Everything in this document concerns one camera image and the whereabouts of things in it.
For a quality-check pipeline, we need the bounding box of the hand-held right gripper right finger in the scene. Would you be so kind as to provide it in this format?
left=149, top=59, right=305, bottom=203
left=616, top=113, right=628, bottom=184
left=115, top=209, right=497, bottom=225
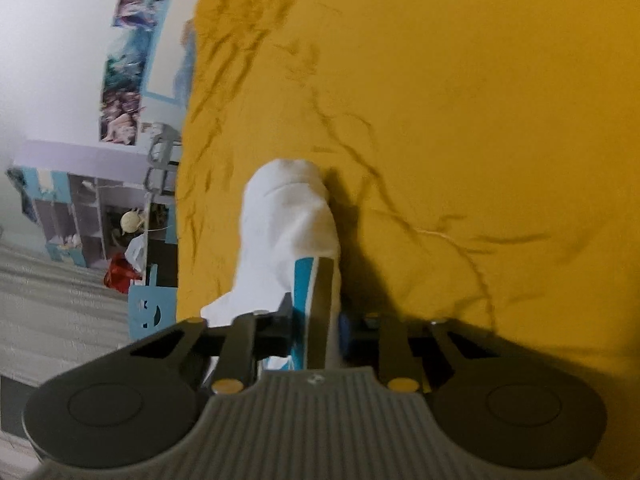
left=338, top=310, right=502, bottom=394

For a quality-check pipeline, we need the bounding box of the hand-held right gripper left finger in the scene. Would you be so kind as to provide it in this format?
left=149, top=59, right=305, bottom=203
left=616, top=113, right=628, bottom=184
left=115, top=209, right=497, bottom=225
left=129, top=292, right=294, bottom=396

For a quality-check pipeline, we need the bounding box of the white t-shirt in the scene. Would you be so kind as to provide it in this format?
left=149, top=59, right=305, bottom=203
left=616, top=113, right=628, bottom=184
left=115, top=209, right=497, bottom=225
left=200, top=159, right=347, bottom=373

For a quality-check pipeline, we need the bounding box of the blue smiley cutout chair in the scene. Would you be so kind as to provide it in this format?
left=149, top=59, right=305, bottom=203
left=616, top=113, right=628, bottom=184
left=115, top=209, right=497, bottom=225
left=127, top=282, right=180, bottom=344

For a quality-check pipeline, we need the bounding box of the red bag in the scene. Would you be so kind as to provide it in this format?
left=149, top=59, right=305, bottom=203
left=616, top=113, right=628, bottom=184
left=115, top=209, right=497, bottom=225
left=103, top=253, right=144, bottom=295

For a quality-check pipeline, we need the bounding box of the blue and purple shelf unit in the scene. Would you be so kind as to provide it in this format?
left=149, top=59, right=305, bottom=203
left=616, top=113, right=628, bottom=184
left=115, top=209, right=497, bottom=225
left=7, top=140, right=177, bottom=267

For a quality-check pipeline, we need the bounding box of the yellow quilt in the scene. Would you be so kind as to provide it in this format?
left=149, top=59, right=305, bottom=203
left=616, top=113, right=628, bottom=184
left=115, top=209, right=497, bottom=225
left=175, top=0, right=640, bottom=413

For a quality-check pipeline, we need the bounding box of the white headboard with blue trim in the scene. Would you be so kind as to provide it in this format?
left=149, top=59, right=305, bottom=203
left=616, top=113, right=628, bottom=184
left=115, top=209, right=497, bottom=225
left=145, top=0, right=202, bottom=104

